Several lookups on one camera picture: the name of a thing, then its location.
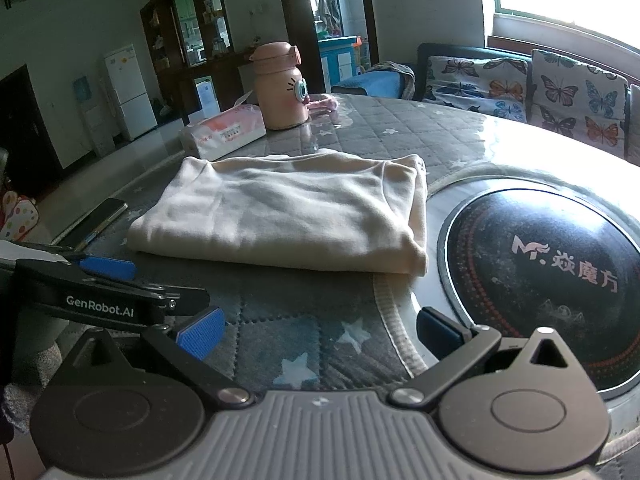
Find small pink cloth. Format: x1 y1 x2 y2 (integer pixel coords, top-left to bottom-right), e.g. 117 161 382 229
305 96 340 116

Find round black induction cooker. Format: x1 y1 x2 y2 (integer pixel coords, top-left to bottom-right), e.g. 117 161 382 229
437 175 640 402

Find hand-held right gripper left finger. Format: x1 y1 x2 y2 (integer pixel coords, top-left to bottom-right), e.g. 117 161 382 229
50 306 254 409

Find white refrigerator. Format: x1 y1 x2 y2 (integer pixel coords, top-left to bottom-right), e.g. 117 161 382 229
103 44 159 142

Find pink cartoon water bottle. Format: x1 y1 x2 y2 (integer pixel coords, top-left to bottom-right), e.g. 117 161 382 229
250 42 309 131

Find blue blanket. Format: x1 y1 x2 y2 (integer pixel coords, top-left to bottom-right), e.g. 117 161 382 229
332 61 416 101

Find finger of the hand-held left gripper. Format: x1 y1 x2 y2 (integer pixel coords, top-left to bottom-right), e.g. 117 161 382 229
140 285 211 314
67 255 137 282

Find blue storage cabinet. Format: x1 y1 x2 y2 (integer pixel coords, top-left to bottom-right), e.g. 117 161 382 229
318 35 364 94

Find polka dot cushion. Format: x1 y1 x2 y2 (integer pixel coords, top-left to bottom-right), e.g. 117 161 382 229
0 190 40 241

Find black cable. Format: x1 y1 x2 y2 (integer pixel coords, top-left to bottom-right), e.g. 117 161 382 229
1 437 17 480

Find plain beige cushion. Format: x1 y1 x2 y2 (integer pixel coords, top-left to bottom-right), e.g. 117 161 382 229
625 82 640 167

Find cream long-sleeve shirt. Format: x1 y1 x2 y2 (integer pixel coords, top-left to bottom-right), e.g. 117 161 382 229
127 149 430 276

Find hanging clothes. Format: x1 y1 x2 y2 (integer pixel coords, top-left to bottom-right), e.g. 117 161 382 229
317 0 347 37

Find person's left forearm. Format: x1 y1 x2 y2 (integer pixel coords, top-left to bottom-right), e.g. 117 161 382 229
0 327 87 437

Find butterfly print cushion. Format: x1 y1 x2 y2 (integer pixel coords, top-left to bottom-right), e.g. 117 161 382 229
527 49 630 149
422 55 531 124

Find dark wooden display cabinet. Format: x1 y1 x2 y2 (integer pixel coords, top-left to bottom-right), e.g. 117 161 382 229
140 0 261 127

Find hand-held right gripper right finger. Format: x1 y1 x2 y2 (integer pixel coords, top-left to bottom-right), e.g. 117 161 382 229
389 306 592 408

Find water dispenser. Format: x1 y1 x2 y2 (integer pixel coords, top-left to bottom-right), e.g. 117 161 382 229
73 76 109 159

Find black smartphone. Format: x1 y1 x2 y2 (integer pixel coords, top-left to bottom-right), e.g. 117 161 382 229
65 197 129 251

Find pink tissue pack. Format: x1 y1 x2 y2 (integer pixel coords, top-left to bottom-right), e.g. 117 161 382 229
180 102 267 160

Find dark sofa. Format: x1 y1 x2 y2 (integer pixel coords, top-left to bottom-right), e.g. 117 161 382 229
414 42 640 168

